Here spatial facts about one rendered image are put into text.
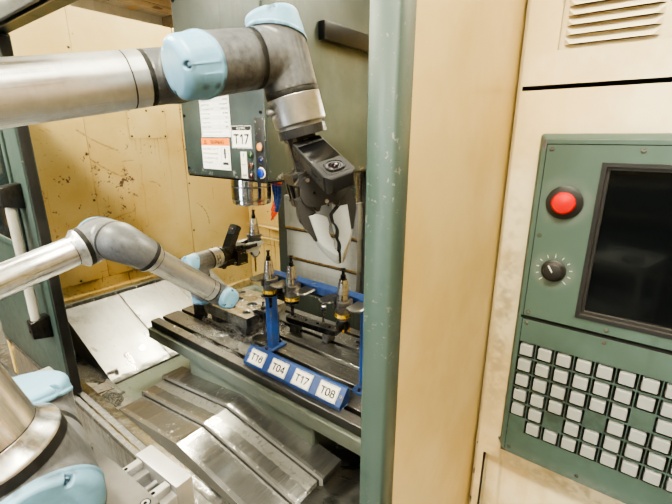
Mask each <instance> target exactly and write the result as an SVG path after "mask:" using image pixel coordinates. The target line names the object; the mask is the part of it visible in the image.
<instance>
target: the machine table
mask: <svg viewBox="0 0 672 504"><path fill-rule="evenodd" d="M288 314H291V307H289V306H286V312H284V313H282V314H279V317H280V319H281V320H282V322H284V323H285V325H287V327H285V328H283V330H284V329H285V330H284V331H285V332H284V333H283V332H280V333H279V334H280V338H279V340H282V341H284V342H286V343H287V345H285V346H283V347H282V348H280V349H278V350H276V351H274V352H273V353H274V354H276V355H279V354H280V356H281V357H283V358H285V359H289V360H290V361H292V362H294V363H296V364H299V365H301V366H303V367H305V368H307V369H310V370H312V371H314V372H316V373H319V374H321V375H323V376H325V377H327V378H330V379H332V380H334V381H336V382H338V383H341V384H343V385H346V386H347V387H349V395H350V396H349V404H348V405H347V406H346V407H344V408H343V409H342V410H341V411H338V410H336V409H334V408H332V407H330V406H328V405H326V404H324V403H322V402H320V401H318V400H316V399H314V398H312V397H310V396H308V395H306V394H304V393H302V392H300V391H298V390H296V389H294V388H292V387H290V386H288V385H286V384H284V383H282V382H280V381H278V380H276V379H274V378H272V377H270V376H268V375H266V374H264V373H262V372H260V371H258V370H256V369H254V368H252V367H250V366H248V365H246V364H244V362H243V360H244V358H245V356H246V352H247V351H248V349H249V347H250V345H251V344H252V343H250V342H248V341H245V342H244V343H243V341H244V340H234V339H233V337H235V336H233V335H232V336H231V334H230V335H228V336H227V337H226V336H225V337H224V336H223V337H218V338H217V337H216V338H213V336H212V334H211V333H213V332H212V331H211V330H210V329H211V328H210V327H208V328H206V327H205V325H206V326H207V325H208V323H207V324H206V322H204V321H202V318H200V317H198V316H195V315H194V305H191V306H188V307H186V308H183V309H182V312H181V311H179V310H177V311H175V312H172V313H169V314H167V315H164V316H163V319H162V318H160V317H158V318H156V319H153V320H151V325H152V327H149V328H148V332H149V337H150V338H152V339H153V340H155V341H157V342H159V343H161V344H162V345H164V346H166V347H168V348H169V349H171V350H173V351H175V352H176V353H178V354H180V355H182V356H184V357H185V358H187V359H189V360H191V361H192V362H194V363H196V364H198V365H200V366H201V367H203V368H205V369H207V370H208V371H210V372H212V373H214V374H216V375H217V376H219V377H221V378H223V379H224V380H226V381H228V382H230V383H232V384H233V385H235V386H237V387H239V388H240V389H242V390H244V391H246V392H247V393H249V394H251V395H253V396H255V397H256V398H258V399H260V400H262V401H263V402H265V403H267V404H269V405H271V406H272V407H274V408H276V409H278V410H279V411H281V412H283V413H285V414H287V415H288V416H290V417H292V418H294V419H295V420H297V421H299V422H301V423H302V424H304V425H306V426H308V427H310V428H311V429H313V430H315V431H317V432H318V433H320V434H322V435H324V436H326V437H327V438H329V439H331V440H333V441H334V442H336V443H338V444H340V445H342V446H343V447H345V448H347V449H349V450H350V451H352V452H354V453H356V454H357V455H359V456H360V454H361V406H362V397H361V396H358V395H356V394H354V393H352V392H351V389H352V388H353V387H354V386H356V385H357V384H358V383H359V378H358V377H359V351H360V348H359V347H360V345H359V344H358V343H356V342H354V341H357V340H360V331H359V330H356V329H353V328H350V331H348V330H347V333H342V331H341V332H340V333H339V334H338V335H337V336H336V337H335V339H334V340H333V341H332V342H330V343H329V344H326V343H323V342H322V334H323V333H320V332H316V331H314V330H311V329H308V328H304V327H302V329H301V330H300V332H299V331H298V332H297V333H292V332H290V329H289V328H290V323H288V322H287V321H286V315H288ZM294 314H297V315H300V316H303V317H304V316H305V317H306V316H307V318H310V319H311V318H312V319H314V320H317V319H318V320H317V321H321V322H322V318H321V317H318V316H315V315H312V314H309V313H306V312H303V311H300V310H298V309H295V308H294ZM192 316H193V317H192ZM188 317H189V318H188ZM164 319H165V320H164ZM281 320H280V321H281ZM197 322H198V323H197ZM201 324H202V325H201ZM175 325H176V326H175ZM191 325H192V326H193V327H194V328H192V326H191ZM197 325H198V326H197ZM203 325H204V326H203ZM186 326H187V327H186ZM188 326H189V327H188ZM200 326H201V327H200ZM202 326H203V327H204V328H202ZM182 328H183V329H182ZM197 328H199V329H197ZM201 328H202V329H203V330H202V329H201ZM175 329H176V330H175ZM209 330H210V331H209ZM197 331H198V332H199V331H201V332H203V333H201V334H200V332H199V333H198V332H197ZM206 331H208V332H209V335H208V332H207V335H208V336H207V338H208V337H209V338H210V339H211V338H213V339H211V340H212V341H214V343H215V344H213V343H210V342H208V341H207V342H206V340H204V339H197V337H198V336H194V335H193V333H195V334H196V333H198V334H200V335H202V336H205V335H206ZM258 331H259V329H258V330H256V331H255V332H258ZM288 331H289V332H288ZM302 331H303V332H302ZM255 332H254V334H256V333H255ZM287 332H288V333H287ZM210 334H211V336H210ZM281 334H282V335H281ZM345 334H346V335H345ZM251 335H252V337H254V338H252V340H253V341H254V342H255V344H254V345H258V346H259V347H260V346H261V347H263V346H265V345H267V341H266V340H267V337H265V335H266V334H260V335H259V334H258V335H257V334H256V335H254V336H253V334H252V333H251V334H248V335H245V336H247V337H249V336H251ZM284 335H285V336H284ZM291 335H292V336H293V337H292V336H291ZM342 335H343V336H342ZM294 336H295V337H294ZM350 336H351V337H350ZM354 336H355V337H354ZM205 337H206V336H205ZM255 337H256V338H255ZM346 337H347V338H346ZM195 338H196V339H195ZM226 338H227V339H226ZM356 338H357V339H356ZM342 339H343V340H342ZM201 340H202V341H201ZM224 340H225V341H224ZM233 340H234V341H233ZM286 340H287V341H286ZM346 340H347V341H346ZM349 340H351V341H349ZM204 341H205V342H204ZM218 341H219V342H218ZM235 341H236V342H235ZM259 341H260V342H259ZM263 341H265V342H263ZM344 341H345V342H344ZM261 342H263V343H262V344H261ZM216 344H217V345H216ZM237 344H238V345H237ZM335 344H336V345H335ZM357 344H358V346H357ZM218 345H220V346H223V347H226V348H230V349H231V350H232V348H233V347H234V348H236V347H237V346H238V347H239V348H238V347H237V348H238V349H240V350H239V352H238V351H235V350H233V351H235V352H236V353H238V354H239V355H240V357H239V356H236V355H234V354H232V353H230V352H228V351H226V350H224V349H222V348H220V347H219V346H218ZM226 345H227V346H228V347H227V346H226ZM232 345H233V346H232ZM348 345H349V347H348ZM355 345H356V346H355ZM357 348H358V349H357ZM285 350H286V351H287V352H286V351H285ZM222 351H223V352H222ZM240 351H241V352H240ZM242 351H243V352H242ZM294 357H295V358H294ZM306 360H307V361H306ZM347 370H348V371H347ZM340 372H341V373H340ZM354 375H355V376H354ZM344 377H345V378H344ZM351 377H352V378H351ZM350 380H351V381H350ZM360 403H361V404H360Z"/></svg>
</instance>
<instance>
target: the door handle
mask: <svg viewBox="0 0 672 504"><path fill-rule="evenodd" d="M0 206H1V207H4V208H5V212H6V216H7V221H8V225H9V229H10V234H11V238H12V242H13V247H14V251H15V255H16V257H17V256H19V255H22V254H24V253H27V252H26V248H25V243H24V239H23V234H22V230H21V225H20V221H19V216H18V212H17V208H21V209H25V208H26V206H25V201H24V197H23V192H22V188H21V184H20V183H17V182H14V183H10V184H6V185H2V186H0ZM24 294H25V298H26V302H27V307H28V311H29V315H30V319H29V320H27V321H26V323H27V327H28V332H29V336H30V337H32V338H33V339H34V340H36V339H42V338H48V337H53V336H54V335H53V330H52V325H51V321H50V316H49V315H48V314H46V313H42V314H40V310H39V306H38V301H37V297H36V292H35V288H34V286H32V287H29V288H27V289H25V290H24Z"/></svg>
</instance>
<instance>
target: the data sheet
mask: <svg viewBox="0 0 672 504"><path fill-rule="evenodd" d="M199 106H200V118H201V129H202V137H231V125H230V110H229V96H228V95H226V96H221V97H215V98H213V99H211V100H205V101H201V100H199Z"/></svg>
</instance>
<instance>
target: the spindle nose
mask: <svg viewBox="0 0 672 504"><path fill-rule="evenodd" d="M230 183H231V196H232V203H233V204H234V205H238V206H260V205H266V204H269V203H271V198H272V196H271V183H267V184H265V183H257V182H250V181H240V180H230Z"/></svg>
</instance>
